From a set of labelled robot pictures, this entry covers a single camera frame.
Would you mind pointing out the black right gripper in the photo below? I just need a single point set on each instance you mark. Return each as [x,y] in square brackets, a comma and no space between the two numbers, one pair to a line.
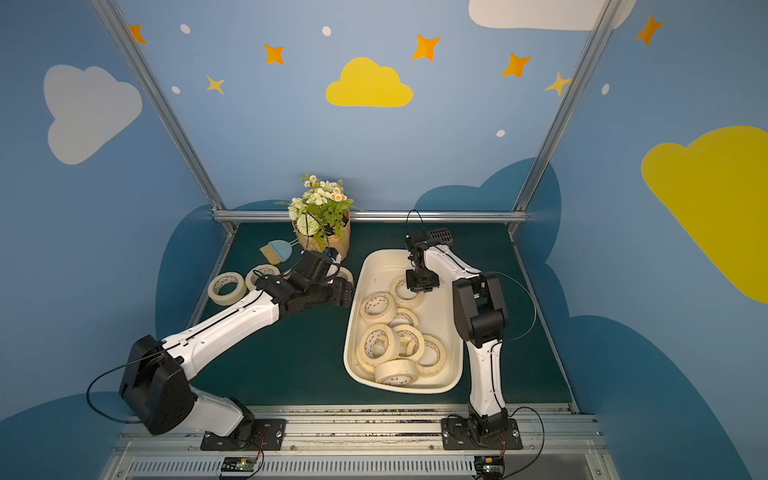
[421,279]

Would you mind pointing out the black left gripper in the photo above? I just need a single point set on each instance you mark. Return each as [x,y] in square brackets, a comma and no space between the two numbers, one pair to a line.
[327,285]

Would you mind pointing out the cream plastic storage box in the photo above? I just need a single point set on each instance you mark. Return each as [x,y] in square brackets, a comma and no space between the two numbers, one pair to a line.
[435,316]

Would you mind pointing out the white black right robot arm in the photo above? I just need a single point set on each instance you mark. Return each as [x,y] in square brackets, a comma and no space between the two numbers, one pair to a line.
[480,317]

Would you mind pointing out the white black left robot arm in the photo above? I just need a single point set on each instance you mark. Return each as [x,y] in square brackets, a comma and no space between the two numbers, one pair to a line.
[156,381]

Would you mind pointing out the cream tape roll centre small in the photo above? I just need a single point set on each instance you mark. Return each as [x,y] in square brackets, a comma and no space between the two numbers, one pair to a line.
[404,316]

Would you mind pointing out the cream tape roll front upright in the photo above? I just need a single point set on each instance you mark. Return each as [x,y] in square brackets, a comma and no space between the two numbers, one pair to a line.
[396,372]

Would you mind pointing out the light blue hand brush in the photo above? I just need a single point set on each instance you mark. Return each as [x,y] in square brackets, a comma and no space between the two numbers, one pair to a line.
[278,251]

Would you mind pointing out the beige ribbed flower pot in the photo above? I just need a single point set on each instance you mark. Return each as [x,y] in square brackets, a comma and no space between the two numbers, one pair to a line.
[313,236]

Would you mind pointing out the white green artificial flowers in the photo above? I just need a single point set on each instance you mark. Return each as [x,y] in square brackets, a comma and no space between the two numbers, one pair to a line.
[326,200]

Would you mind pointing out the left small circuit board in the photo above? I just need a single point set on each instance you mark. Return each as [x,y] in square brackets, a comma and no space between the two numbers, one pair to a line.
[238,466]

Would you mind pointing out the small circuit board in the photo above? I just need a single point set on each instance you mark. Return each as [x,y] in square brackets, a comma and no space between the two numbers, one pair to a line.
[238,466]
[488,468]

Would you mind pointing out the right small circuit board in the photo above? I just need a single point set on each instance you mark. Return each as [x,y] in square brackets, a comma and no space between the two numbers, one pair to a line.
[488,468]

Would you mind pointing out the horizontal aluminium frame rail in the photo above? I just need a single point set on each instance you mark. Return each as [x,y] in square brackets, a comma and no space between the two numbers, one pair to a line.
[254,216]

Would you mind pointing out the left aluminium frame post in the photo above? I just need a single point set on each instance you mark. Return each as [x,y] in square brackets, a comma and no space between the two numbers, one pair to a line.
[114,21]

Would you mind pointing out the aluminium frame post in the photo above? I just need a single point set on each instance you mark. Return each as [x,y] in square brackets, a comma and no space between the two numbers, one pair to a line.
[114,21]
[606,22]

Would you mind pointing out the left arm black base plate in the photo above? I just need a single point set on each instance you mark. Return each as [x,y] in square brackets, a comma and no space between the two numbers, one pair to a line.
[251,435]

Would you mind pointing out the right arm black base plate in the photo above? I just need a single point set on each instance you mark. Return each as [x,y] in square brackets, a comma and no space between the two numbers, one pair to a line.
[457,433]

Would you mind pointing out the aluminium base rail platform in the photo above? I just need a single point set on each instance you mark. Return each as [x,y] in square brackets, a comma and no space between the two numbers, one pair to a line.
[374,442]

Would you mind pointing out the right aluminium frame post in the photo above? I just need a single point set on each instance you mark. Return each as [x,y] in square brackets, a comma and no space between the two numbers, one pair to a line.
[606,22]

